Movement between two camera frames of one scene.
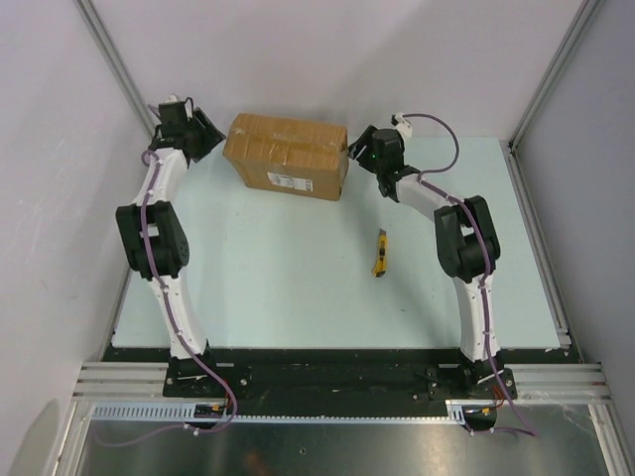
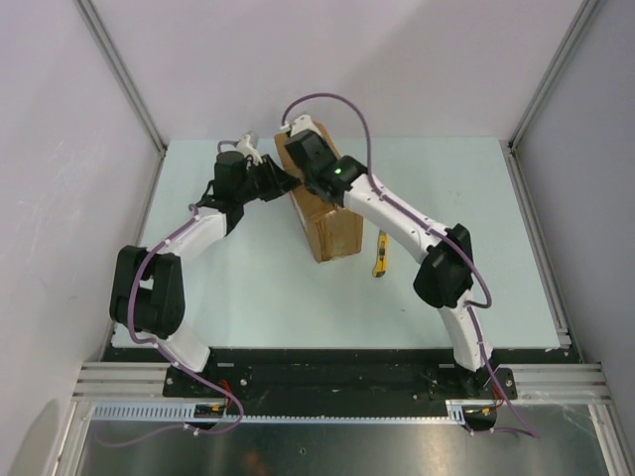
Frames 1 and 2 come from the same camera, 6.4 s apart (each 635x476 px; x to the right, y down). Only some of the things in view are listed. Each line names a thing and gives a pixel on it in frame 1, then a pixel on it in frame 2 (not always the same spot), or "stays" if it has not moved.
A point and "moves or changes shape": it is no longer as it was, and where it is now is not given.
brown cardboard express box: (289, 156) moves or changes shape
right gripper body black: (377, 164) -> (311, 178)
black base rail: (283, 382) stays
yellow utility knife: (382, 261) stays
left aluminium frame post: (95, 22) stays
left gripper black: (211, 137) -> (273, 177)
